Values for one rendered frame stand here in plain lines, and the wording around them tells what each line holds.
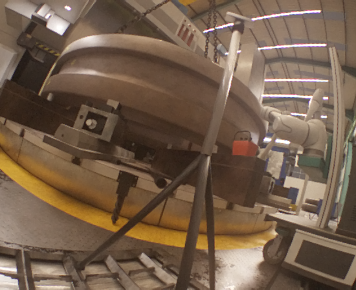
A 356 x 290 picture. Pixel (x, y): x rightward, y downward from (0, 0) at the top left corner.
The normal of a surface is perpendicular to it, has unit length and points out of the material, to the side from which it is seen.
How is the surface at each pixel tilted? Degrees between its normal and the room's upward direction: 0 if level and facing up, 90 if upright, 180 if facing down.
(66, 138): 90
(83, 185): 90
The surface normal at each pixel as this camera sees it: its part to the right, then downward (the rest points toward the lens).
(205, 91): 0.37, 0.00
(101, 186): 0.15, -0.08
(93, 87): -0.08, -0.16
